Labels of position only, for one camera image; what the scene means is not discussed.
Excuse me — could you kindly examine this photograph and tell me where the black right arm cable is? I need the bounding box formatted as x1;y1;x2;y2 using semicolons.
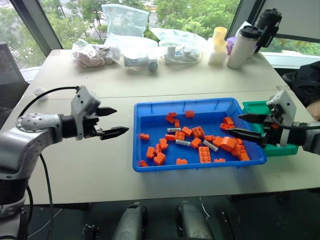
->
271;115;320;131

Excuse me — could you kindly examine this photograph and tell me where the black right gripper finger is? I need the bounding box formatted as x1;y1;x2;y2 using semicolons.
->
237;113;270;124
224;127;266;149

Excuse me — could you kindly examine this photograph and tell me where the plastic bag with grey cylinders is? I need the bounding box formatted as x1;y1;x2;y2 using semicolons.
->
104;33;160;74

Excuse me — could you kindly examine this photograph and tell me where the green plastic bin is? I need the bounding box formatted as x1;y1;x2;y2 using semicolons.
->
241;100;300;158

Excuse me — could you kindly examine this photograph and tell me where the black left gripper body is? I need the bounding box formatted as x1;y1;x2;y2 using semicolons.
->
82;107;105;140

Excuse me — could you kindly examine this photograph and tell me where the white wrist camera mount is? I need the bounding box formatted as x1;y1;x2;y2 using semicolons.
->
70;85;101;141
265;89;298;148

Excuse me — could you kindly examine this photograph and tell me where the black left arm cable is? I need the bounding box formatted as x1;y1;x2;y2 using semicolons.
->
18;86;80;119

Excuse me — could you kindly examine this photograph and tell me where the plastic bag with pink items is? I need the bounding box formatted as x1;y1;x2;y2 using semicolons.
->
71;38;121;69

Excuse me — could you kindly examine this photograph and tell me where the orange 2x3 building brick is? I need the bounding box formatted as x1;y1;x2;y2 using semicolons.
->
198;145;212;165

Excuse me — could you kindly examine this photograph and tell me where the yellow plastic cup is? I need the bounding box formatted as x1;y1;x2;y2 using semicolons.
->
211;25;229;51

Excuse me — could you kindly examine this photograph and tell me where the black cable under arm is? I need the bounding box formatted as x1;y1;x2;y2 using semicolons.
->
39;152;55;240

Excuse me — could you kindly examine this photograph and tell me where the white tumbler with black lid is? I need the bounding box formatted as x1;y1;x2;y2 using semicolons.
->
226;24;262;70

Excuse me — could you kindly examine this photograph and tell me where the dark window frame post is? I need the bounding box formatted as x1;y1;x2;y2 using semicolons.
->
228;0;266;39
9;0;64;57

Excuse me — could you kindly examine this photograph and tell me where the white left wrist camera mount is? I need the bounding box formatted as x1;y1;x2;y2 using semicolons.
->
70;85;101;141

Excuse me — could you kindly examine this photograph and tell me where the person's bare hand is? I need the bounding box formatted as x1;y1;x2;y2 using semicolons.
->
305;101;320;116

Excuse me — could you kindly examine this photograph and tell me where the grey rounded shape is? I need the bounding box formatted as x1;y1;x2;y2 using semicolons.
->
111;201;149;240
175;200;214;240

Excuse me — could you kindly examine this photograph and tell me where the blue plastic tray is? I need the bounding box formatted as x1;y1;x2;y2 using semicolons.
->
131;97;268;174

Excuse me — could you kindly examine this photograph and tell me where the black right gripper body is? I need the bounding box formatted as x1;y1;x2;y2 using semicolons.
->
259;104;283;149

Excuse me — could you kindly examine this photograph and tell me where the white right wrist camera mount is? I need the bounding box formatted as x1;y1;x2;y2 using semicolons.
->
265;89;298;148

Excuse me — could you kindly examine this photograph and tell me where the person's black jacket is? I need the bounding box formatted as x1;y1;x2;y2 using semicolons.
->
281;60;320;109

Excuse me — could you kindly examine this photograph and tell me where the clear bag around power strip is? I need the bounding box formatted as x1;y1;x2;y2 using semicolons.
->
149;27;209;66

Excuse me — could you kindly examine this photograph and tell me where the black chair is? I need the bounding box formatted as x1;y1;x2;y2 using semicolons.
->
0;41;31;131

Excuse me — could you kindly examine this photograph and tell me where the rounded orange building block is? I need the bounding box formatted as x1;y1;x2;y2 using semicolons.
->
219;136;237;153

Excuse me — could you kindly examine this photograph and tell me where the empty clear plastic bag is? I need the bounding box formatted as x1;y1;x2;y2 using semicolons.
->
100;3;150;39

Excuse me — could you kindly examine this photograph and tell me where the white power strip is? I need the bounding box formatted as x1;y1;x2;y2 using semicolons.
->
163;44;201;65

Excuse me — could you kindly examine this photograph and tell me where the purple plastic item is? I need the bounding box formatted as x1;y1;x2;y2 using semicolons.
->
225;35;238;55

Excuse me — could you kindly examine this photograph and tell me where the silver robot torso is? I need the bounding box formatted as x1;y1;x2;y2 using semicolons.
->
0;178;34;240

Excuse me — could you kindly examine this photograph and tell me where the white crumpled tissue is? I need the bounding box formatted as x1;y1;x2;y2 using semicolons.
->
33;86;49;101

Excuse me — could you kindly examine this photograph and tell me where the grey roller blind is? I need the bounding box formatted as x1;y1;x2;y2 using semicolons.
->
254;0;320;44

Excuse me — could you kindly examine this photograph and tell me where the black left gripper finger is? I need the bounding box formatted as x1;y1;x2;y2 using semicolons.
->
96;106;118;118
100;126;130;141

